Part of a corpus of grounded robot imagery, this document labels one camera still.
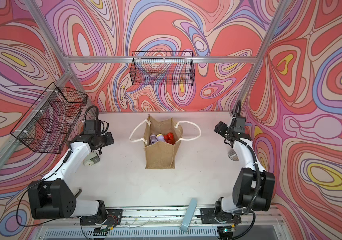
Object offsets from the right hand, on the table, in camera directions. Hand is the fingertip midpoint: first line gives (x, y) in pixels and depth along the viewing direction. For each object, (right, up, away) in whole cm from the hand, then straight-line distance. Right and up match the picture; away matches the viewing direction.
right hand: (220, 131), depth 88 cm
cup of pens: (+9, -15, +4) cm, 18 cm away
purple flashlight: (-36, -4, +3) cm, 37 cm away
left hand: (-64, -4, -2) cm, 65 cm away
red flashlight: (-30, -5, +8) cm, 32 cm away
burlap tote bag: (-35, -6, +1) cm, 36 cm away
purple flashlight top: (-41, -4, +3) cm, 41 cm away
